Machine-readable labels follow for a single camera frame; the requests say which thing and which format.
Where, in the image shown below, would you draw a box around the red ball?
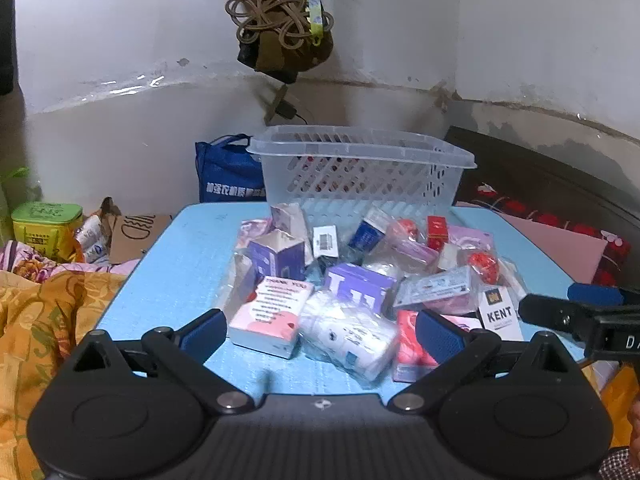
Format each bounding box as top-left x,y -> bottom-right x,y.
467,251 -> 501,286
387,217 -> 420,246

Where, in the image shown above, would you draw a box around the small open white box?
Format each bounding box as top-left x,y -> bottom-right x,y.
270,202 -> 314,261

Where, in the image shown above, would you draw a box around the pink plastic pouch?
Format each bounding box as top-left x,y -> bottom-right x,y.
447,225 -> 496,261

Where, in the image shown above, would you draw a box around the pale pink packet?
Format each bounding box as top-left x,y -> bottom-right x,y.
235,217 -> 276,252

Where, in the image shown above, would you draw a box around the purple white box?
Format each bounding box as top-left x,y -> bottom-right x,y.
324,262 -> 399,319

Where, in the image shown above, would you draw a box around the dark wooden headboard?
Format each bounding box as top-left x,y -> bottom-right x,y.
442,126 -> 640,263

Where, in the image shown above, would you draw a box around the brown cardboard box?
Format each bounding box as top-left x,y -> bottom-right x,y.
101,197 -> 174,265

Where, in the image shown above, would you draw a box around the open purple box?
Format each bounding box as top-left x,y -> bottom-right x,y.
248,230 -> 307,284

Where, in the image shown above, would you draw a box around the orange floral blanket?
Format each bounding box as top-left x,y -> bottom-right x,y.
0,240 -> 142,480

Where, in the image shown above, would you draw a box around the hanging brown bag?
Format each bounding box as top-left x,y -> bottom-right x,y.
225,0 -> 335,84

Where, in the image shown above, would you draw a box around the pink printed box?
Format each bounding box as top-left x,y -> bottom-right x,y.
227,276 -> 316,360

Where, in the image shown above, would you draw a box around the red pink packet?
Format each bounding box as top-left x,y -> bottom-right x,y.
392,310 -> 482,384

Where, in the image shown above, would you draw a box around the green tin box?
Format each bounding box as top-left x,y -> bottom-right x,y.
11,202 -> 84,262

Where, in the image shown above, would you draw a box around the white cigarette pack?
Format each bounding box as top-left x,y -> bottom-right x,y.
477,287 -> 525,342

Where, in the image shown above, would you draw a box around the white snack packets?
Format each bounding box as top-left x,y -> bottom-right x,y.
74,214 -> 112,264

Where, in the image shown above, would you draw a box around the small blue box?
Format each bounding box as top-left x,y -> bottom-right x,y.
347,207 -> 391,254

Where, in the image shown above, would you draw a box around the coiled beige rope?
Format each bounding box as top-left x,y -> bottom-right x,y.
225,0 -> 335,47

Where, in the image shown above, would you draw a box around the yellow cloth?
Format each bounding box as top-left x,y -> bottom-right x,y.
599,364 -> 640,480

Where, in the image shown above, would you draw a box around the blue tote bag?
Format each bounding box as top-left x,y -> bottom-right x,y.
195,133 -> 268,204

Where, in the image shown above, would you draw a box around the clear plastic basket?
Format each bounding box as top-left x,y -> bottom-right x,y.
246,125 -> 477,222

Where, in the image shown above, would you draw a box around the light blue mask pack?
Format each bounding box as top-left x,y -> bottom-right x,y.
393,265 -> 476,309

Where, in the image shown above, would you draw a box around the white black small carton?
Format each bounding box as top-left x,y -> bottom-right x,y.
312,225 -> 341,262

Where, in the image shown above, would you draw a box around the black charger adapter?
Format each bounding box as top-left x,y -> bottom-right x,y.
263,85 -> 309,126

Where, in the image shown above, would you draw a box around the clear plastic bag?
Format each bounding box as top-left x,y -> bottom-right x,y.
215,252 -> 262,312

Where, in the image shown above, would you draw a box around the white wrapped tissue pack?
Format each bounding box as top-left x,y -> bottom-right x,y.
299,290 -> 401,387

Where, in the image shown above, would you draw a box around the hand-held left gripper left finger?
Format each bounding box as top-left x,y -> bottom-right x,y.
65,308 -> 251,416

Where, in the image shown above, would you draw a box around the purple pink packet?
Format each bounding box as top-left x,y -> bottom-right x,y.
384,237 -> 441,269

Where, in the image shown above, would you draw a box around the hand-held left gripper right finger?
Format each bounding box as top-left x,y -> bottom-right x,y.
387,308 -> 581,416

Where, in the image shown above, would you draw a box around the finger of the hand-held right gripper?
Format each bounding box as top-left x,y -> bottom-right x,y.
567,282 -> 624,306
518,293 -> 599,347

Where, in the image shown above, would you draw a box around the small red box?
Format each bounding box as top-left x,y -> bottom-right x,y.
426,215 -> 450,252

